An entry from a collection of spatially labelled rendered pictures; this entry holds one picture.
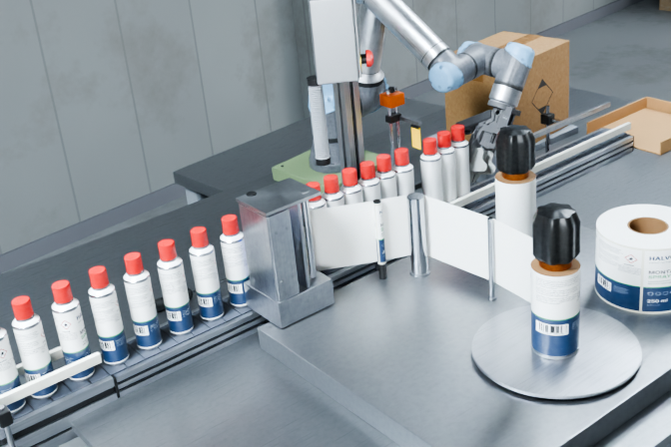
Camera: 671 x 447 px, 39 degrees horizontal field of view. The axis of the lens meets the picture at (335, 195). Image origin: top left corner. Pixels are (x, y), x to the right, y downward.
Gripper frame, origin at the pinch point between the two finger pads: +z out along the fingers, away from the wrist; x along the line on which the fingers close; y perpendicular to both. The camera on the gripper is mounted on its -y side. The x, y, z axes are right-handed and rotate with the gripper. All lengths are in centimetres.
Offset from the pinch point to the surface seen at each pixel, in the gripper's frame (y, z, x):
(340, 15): 0, -25, -57
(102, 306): 3, 44, -93
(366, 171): 1.7, 5.4, -36.9
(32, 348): 3, 53, -104
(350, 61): 1, -17, -51
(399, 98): -5.4, -13.0, -27.4
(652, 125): -2, -31, 74
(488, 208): 5.9, 5.9, 3.5
